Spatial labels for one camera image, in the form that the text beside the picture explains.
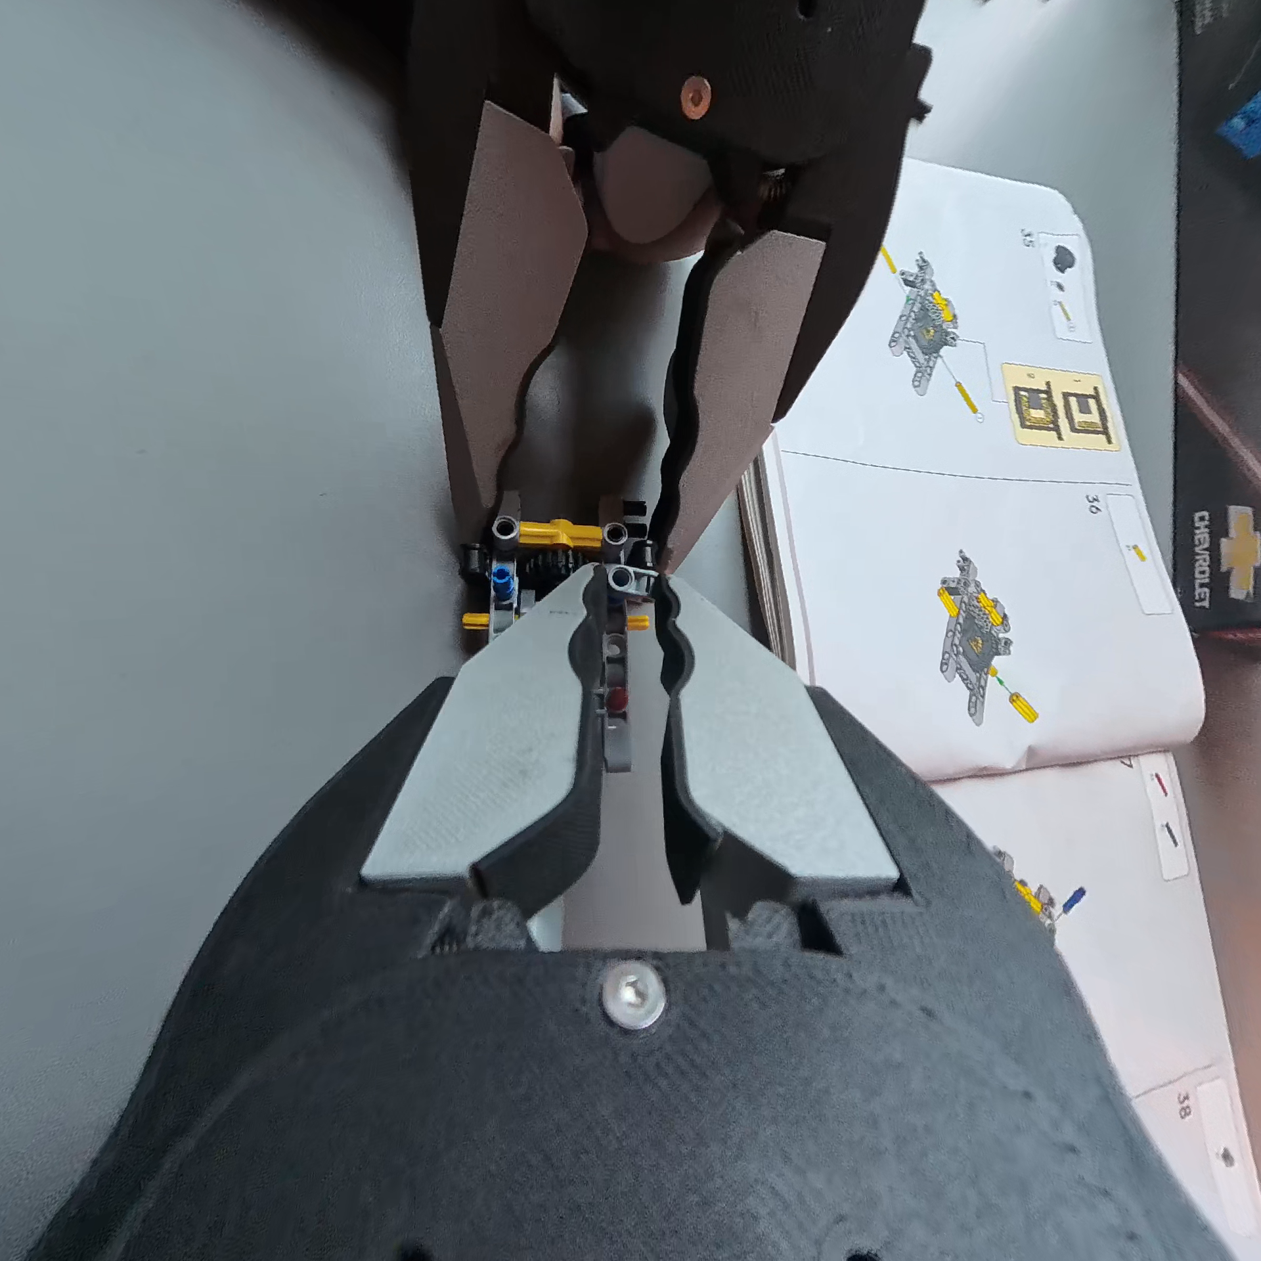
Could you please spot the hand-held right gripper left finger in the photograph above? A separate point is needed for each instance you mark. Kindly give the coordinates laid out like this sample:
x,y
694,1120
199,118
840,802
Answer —
x,y
482,778

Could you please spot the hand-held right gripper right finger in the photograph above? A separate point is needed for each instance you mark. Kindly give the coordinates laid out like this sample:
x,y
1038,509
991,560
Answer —
x,y
778,778

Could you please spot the small grey lego connector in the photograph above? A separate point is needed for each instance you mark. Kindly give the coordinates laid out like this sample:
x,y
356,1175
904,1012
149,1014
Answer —
x,y
623,577

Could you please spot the open lego instruction booklet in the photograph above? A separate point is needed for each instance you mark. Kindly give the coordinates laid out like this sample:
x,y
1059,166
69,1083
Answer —
x,y
985,493

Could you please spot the black lego car box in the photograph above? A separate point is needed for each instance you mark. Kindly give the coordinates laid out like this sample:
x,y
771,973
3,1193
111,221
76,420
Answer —
x,y
1222,296

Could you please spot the grey lego gear assembly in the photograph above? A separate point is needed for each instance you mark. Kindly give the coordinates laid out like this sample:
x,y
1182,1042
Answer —
x,y
561,534

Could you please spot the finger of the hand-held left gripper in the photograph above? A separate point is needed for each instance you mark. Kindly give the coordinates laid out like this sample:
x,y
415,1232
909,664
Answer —
x,y
513,257
758,345

